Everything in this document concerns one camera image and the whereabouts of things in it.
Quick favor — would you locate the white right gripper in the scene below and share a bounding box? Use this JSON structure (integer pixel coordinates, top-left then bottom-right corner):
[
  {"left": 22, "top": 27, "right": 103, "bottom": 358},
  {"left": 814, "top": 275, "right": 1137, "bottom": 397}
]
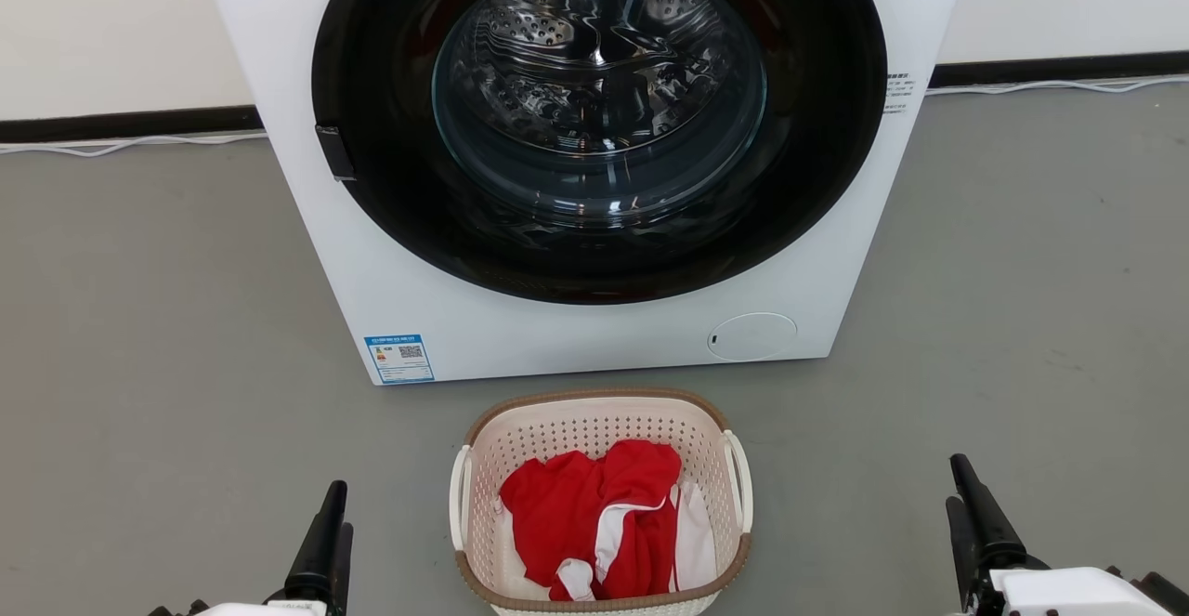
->
[{"left": 945, "top": 453, "right": 1173, "bottom": 616}]

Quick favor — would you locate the white front-load washing machine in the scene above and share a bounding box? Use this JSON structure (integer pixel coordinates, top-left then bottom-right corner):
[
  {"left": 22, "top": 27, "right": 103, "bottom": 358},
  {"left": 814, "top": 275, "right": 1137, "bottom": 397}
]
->
[{"left": 196, "top": 0, "right": 974, "bottom": 387}]

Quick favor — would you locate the white floor cable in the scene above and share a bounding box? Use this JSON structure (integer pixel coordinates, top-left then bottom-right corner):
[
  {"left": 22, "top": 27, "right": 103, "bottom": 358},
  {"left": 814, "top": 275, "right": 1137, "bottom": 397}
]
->
[
  {"left": 0, "top": 131, "right": 268, "bottom": 158},
  {"left": 925, "top": 75, "right": 1189, "bottom": 98}
]

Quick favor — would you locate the black round washer door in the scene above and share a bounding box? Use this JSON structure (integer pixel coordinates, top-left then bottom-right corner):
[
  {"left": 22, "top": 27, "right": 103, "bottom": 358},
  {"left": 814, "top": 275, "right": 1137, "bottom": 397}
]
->
[{"left": 311, "top": 0, "right": 888, "bottom": 306}]

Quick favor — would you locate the steel washer drum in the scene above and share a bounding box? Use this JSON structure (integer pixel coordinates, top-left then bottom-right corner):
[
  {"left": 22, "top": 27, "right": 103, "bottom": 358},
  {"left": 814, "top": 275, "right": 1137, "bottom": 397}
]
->
[{"left": 435, "top": 0, "right": 768, "bottom": 217}]

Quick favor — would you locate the red garment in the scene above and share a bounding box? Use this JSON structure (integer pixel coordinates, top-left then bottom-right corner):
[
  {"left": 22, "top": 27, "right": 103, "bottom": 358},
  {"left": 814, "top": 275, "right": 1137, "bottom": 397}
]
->
[{"left": 499, "top": 439, "right": 684, "bottom": 602}]

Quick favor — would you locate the round white filter cover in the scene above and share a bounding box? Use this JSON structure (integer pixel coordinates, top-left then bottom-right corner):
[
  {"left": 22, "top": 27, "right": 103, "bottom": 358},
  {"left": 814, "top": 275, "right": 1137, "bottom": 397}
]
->
[{"left": 707, "top": 312, "right": 799, "bottom": 363}]

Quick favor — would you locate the blue energy label sticker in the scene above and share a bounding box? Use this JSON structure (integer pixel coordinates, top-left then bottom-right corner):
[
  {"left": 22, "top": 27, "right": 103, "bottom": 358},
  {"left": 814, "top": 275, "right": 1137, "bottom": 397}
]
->
[{"left": 364, "top": 334, "right": 436, "bottom": 385}]

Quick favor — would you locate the black washer door handle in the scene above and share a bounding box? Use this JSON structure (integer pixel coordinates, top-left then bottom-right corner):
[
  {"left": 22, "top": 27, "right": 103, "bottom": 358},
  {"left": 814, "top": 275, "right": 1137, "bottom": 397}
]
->
[{"left": 315, "top": 124, "right": 358, "bottom": 182}]

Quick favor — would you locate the cream perforated laundry basket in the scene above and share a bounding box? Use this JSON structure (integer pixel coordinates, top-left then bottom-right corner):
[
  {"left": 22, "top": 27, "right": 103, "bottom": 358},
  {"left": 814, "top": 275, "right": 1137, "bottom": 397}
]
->
[{"left": 449, "top": 388, "right": 754, "bottom": 616}]

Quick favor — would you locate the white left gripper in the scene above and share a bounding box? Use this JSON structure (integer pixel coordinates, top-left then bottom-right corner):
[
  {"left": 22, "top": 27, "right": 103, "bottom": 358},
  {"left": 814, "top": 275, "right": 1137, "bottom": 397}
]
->
[{"left": 195, "top": 480, "right": 355, "bottom": 616}]

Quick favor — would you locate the black baseboard strip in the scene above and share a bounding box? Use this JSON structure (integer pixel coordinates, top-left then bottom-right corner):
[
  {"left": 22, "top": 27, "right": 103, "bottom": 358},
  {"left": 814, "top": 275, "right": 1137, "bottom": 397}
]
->
[
  {"left": 929, "top": 50, "right": 1189, "bottom": 89},
  {"left": 0, "top": 104, "right": 265, "bottom": 144}
]

